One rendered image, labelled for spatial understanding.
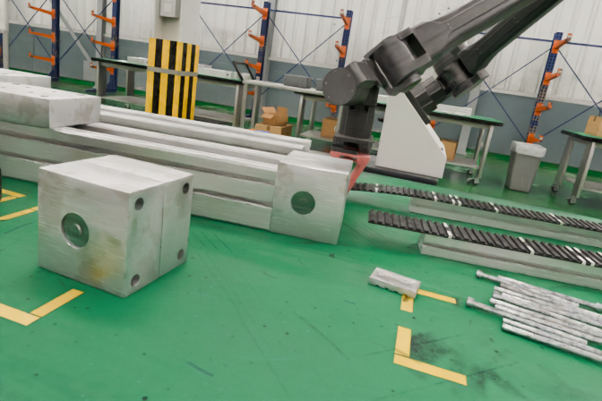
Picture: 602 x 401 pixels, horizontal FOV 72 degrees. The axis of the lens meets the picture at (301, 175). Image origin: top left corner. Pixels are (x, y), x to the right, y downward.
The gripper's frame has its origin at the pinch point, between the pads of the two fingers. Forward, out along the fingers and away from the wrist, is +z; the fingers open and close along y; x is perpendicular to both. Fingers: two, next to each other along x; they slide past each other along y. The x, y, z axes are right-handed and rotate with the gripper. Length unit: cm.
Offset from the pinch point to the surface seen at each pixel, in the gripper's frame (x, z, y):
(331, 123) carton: -49, 40, -475
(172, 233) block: -14.1, -1.8, 38.8
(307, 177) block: -4.0, -5.8, 23.5
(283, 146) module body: -11.4, -5.8, 4.6
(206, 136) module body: -25.4, -5.2, 4.6
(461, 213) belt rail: 20.6, 1.1, 0.8
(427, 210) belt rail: 14.8, 1.6, 1.5
